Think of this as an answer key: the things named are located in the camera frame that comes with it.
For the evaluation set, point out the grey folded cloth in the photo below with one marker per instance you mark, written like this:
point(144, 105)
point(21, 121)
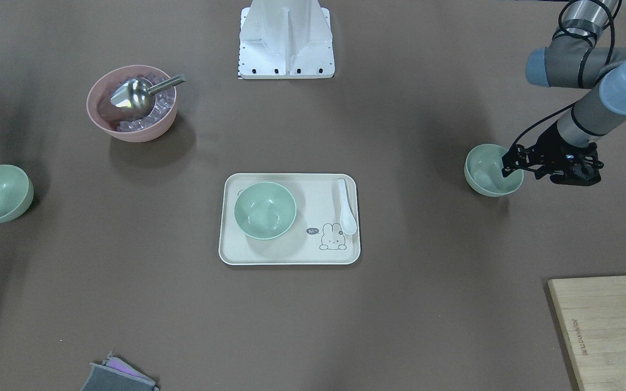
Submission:
point(113, 373)

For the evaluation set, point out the pink bowl with ice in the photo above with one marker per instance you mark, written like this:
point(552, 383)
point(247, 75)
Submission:
point(147, 129)

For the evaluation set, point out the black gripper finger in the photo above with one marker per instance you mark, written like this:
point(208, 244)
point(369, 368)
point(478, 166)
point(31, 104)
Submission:
point(512, 162)

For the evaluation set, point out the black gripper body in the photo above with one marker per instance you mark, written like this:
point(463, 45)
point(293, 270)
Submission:
point(547, 142)

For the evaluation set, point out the bamboo cutting board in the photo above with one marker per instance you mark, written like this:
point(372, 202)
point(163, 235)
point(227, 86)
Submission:
point(592, 317)

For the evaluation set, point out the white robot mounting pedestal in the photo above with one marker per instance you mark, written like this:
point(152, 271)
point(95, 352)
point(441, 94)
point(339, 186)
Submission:
point(285, 40)

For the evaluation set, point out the green bowl on tray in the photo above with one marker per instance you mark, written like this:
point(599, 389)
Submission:
point(265, 210)

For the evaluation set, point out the metal ice scoop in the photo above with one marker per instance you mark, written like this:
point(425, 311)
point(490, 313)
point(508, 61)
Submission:
point(136, 97)

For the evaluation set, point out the white ceramic spoon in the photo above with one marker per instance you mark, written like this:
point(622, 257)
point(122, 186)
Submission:
point(348, 222)

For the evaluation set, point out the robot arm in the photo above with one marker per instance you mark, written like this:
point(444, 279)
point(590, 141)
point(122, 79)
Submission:
point(582, 54)

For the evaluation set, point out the beige rabbit tray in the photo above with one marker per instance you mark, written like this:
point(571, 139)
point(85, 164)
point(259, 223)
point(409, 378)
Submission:
point(316, 236)

